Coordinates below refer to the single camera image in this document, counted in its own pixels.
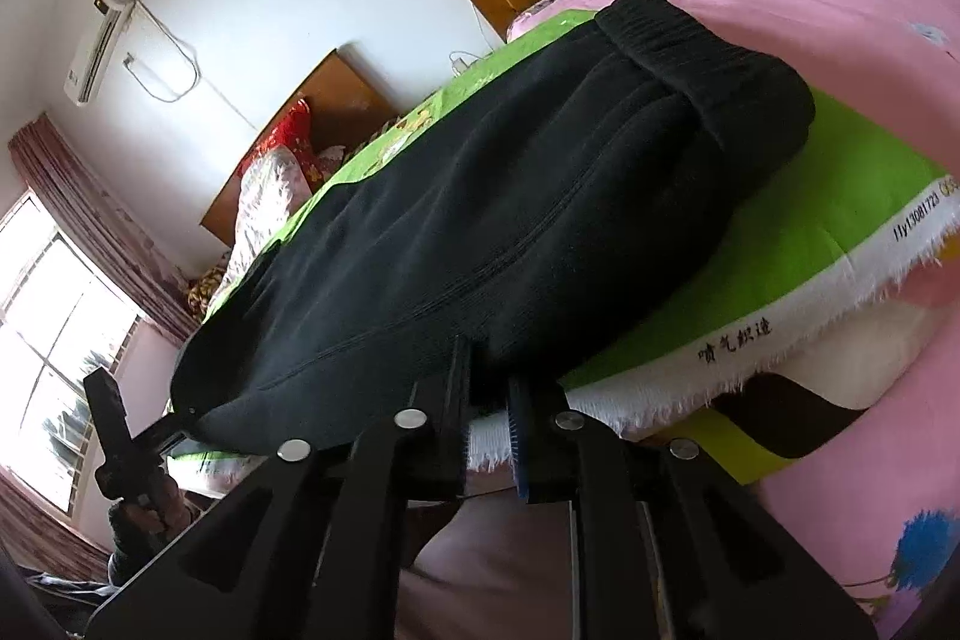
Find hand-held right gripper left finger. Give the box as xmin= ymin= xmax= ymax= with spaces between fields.
xmin=86 ymin=336 xmax=472 ymax=640

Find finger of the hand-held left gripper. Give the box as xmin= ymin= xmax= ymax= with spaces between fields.
xmin=131 ymin=411 xmax=203 ymax=457

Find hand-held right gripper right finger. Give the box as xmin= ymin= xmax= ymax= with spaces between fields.
xmin=508 ymin=377 xmax=878 ymax=640

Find black pants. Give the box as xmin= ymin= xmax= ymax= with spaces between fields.
xmin=169 ymin=0 xmax=817 ymax=453

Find person's left forearm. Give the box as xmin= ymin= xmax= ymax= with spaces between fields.
xmin=105 ymin=505 xmax=155 ymax=588

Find person's left hand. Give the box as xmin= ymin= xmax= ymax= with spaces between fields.
xmin=120 ymin=471 xmax=197 ymax=540

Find striped mauve curtain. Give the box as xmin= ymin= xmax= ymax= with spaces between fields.
xmin=0 ymin=467 xmax=113 ymax=581
xmin=7 ymin=111 xmax=200 ymax=348

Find window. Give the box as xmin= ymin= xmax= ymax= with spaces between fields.
xmin=0 ymin=190 xmax=143 ymax=513

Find mauve clothing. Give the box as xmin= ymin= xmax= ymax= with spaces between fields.
xmin=394 ymin=497 xmax=582 ymax=640

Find yellow patterned cloth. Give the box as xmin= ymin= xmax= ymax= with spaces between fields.
xmin=187 ymin=269 xmax=226 ymax=319

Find white floral quilt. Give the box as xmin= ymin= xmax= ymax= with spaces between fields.
xmin=225 ymin=149 xmax=338 ymax=289

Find red patterned pillow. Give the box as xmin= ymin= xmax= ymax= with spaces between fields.
xmin=238 ymin=98 xmax=342 ymax=180

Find small wooden headboard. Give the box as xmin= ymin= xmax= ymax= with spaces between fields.
xmin=200 ymin=47 xmax=398 ymax=247

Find white air conditioner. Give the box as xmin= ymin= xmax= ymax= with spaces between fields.
xmin=64 ymin=0 xmax=136 ymax=105

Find green printed cloth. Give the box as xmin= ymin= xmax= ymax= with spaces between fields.
xmin=166 ymin=8 xmax=960 ymax=487

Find white air conditioner cable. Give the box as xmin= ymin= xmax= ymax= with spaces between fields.
xmin=124 ymin=0 xmax=263 ymax=131

